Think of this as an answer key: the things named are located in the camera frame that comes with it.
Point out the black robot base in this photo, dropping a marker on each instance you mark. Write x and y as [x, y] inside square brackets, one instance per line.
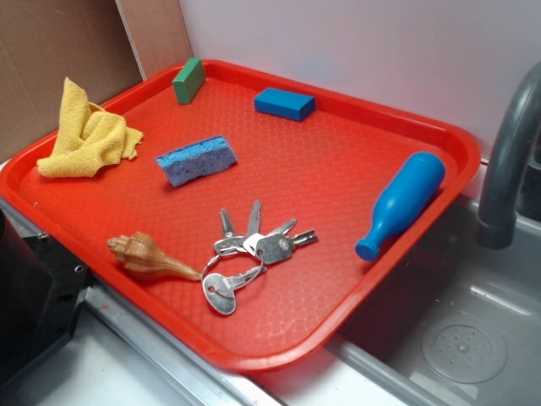
[42, 287]

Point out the yellow cloth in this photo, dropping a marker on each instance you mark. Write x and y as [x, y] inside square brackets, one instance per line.
[89, 138]

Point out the red plastic tray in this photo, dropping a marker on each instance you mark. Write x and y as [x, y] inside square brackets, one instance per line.
[326, 172]

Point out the silver key bunch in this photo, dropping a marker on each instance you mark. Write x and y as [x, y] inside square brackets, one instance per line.
[267, 249]

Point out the blue sponge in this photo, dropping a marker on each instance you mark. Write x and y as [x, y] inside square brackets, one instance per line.
[199, 159]

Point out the blue wooden block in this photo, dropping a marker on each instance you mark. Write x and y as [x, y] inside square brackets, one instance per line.
[284, 104]

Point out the brown seashell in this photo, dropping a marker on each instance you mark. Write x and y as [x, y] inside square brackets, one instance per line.
[142, 258]

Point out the green wooden block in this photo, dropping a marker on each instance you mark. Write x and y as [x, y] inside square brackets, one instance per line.
[189, 80]

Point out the blue plastic bottle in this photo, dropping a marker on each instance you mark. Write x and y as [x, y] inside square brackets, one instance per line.
[402, 201]

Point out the grey toy sink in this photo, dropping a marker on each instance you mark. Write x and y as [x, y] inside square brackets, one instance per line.
[453, 324]

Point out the grey toy faucet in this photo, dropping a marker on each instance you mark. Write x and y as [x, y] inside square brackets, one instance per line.
[512, 180]

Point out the brown cardboard panel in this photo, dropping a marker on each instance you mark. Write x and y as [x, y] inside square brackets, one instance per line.
[105, 47]

